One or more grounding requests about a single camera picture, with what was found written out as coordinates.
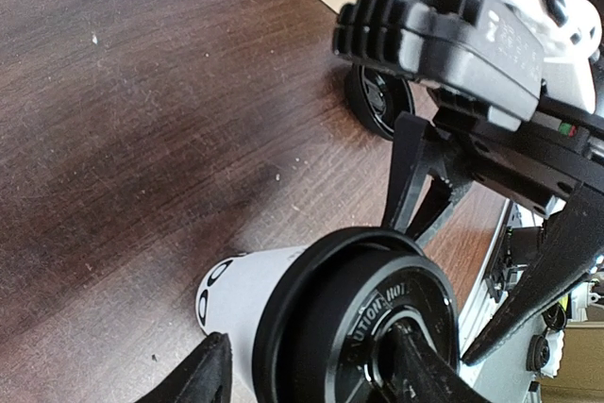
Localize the white paper coffee cup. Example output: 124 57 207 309
195 245 306 390

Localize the black plastic cup lid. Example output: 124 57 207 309
251 227 460 402

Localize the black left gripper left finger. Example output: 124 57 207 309
137 332 233 403

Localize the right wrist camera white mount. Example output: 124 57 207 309
332 0 603 131

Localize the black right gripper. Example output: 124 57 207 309
382 91 603 365

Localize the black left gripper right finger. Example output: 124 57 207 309
379 322 488 402

